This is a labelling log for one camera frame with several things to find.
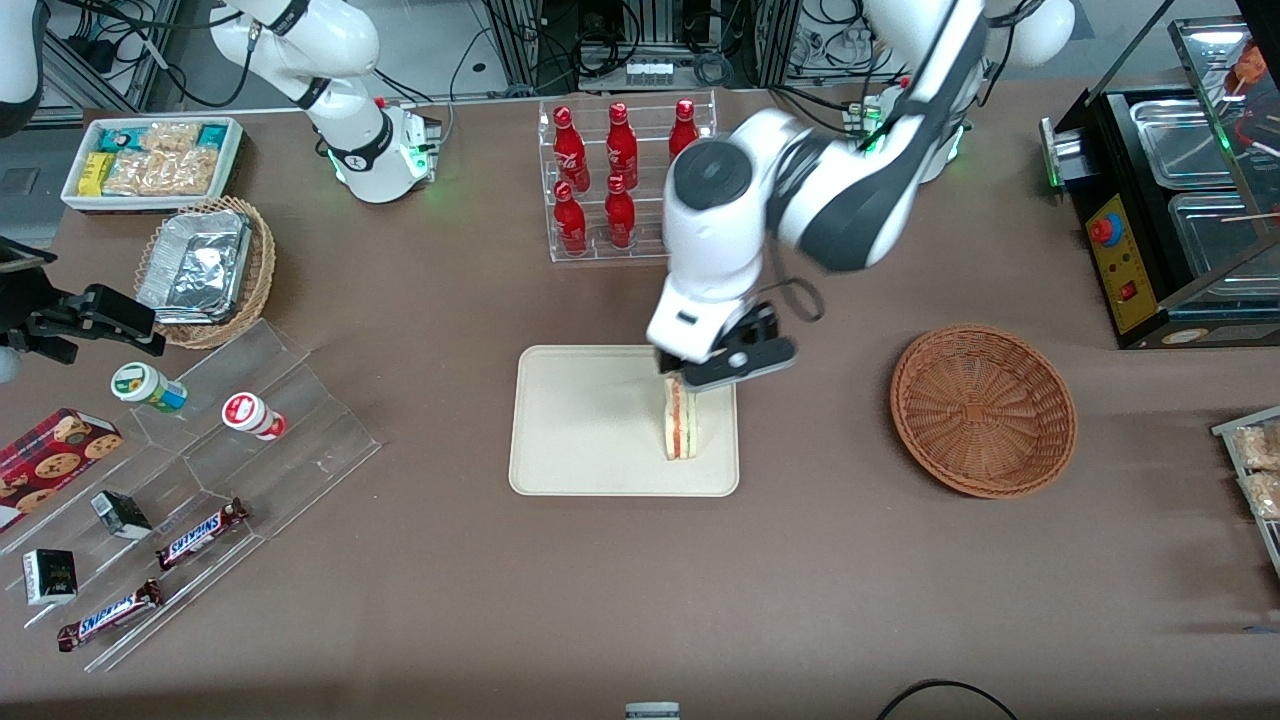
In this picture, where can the yellow snack packet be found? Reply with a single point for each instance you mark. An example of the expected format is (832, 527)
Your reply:
(96, 175)

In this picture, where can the red cola bottle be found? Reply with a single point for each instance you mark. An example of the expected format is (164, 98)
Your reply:
(571, 155)
(684, 125)
(620, 220)
(622, 150)
(570, 225)

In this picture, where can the light oval wicker basket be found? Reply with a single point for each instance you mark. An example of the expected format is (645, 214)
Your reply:
(262, 270)

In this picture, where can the red tartan cookie box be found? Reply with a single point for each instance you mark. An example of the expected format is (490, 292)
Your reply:
(50, 465)

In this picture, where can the orange fried food piece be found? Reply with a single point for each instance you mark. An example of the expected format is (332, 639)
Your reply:
(1250, 68)

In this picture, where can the aluminium profile frame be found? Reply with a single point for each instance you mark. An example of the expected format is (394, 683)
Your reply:
(770, 40)

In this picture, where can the clear acrylic stepped stand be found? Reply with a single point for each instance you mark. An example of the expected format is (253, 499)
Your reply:
(300, 440)

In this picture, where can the teal snack packet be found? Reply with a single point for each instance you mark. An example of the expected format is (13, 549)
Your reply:
(213, 135)
(120, 138)

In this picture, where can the clear bag of crackers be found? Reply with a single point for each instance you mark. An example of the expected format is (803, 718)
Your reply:
(135, 172)
(170, 137)
(192, 172)

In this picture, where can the white rectangular snack bin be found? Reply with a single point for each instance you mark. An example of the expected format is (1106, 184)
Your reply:
(70, 195)

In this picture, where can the small black box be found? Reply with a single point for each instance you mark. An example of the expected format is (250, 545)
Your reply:
(50, 577)
(122, 514)

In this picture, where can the brown round wicker basket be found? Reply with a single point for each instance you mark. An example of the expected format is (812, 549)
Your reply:
(985, 410)

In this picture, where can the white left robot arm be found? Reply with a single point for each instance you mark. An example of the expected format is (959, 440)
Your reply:
(720, 240)

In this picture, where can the aluminium foil container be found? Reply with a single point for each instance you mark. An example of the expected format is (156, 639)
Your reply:
(195, 265)

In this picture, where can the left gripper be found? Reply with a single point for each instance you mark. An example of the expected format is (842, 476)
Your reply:
(668, 363)

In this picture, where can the clear acrylic bottle rack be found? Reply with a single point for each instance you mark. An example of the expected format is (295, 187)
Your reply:
(600, 255)

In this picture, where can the Snickers chocolate bar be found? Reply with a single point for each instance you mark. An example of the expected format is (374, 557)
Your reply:
(200, 533)
(110, 615)

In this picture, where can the green capped yogurt bottle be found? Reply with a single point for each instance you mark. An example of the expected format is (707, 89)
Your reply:
(145, 387)

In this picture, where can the red emergency stop button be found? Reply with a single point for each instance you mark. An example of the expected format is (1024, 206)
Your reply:
(1105, 230)

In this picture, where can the steel warmer pan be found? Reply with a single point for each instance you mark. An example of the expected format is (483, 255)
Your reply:
(1180, 140)
(1215, 240)

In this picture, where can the grey metal snack tray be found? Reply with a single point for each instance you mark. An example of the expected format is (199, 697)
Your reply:
(1225, 428)

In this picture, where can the red capped yogurt bottle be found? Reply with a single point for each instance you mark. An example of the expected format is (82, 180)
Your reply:
(252, 415)

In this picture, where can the beige plastic tray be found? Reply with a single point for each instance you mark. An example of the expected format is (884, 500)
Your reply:
(590, 420)

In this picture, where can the triangular sandwich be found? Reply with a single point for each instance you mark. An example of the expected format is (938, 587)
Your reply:
(680, 430)

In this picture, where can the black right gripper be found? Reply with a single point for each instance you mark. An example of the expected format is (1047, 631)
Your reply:
(40, 322)

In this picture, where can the clear bag of puffed snacks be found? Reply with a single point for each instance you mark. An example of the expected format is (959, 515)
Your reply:
(1265, 495)
(1258, 447)

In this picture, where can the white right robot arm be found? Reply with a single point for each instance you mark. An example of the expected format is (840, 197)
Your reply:
(350, 45)

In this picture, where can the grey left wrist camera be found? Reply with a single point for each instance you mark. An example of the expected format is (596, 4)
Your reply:
(740, 365)

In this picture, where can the black food warmer cabinet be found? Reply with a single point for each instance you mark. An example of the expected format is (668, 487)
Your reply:
(1150, 290)

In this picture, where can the grey box with label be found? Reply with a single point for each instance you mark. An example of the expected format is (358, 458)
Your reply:
(652, 711)

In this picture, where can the white power strip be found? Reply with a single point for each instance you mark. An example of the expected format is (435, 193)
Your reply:
(650, 72)

